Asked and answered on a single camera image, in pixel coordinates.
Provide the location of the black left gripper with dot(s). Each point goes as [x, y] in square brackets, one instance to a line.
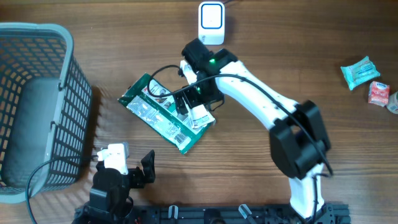
[138, 181]

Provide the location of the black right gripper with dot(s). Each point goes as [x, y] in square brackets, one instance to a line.
[192, 100]

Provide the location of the white small sachet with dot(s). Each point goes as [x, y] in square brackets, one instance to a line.
[200, 116]

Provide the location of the green 3M package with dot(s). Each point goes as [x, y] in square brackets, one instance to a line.
[161, 113]

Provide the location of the teal tissue pack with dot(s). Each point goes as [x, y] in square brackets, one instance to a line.
[359, 73]

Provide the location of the red small packet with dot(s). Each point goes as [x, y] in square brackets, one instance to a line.
[378, 94]

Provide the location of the green lid jar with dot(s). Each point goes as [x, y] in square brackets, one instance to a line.
[392, 105]

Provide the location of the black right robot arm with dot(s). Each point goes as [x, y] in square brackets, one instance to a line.
[297, 134]

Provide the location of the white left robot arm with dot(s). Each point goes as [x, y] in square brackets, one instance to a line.
[109, 200]

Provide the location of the white barcode scanner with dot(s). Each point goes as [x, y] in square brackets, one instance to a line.
[211, 22]

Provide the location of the grey plastic basket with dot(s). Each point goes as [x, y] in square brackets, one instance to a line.
[45, 109]

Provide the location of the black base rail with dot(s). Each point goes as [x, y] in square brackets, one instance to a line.
[279, 213]

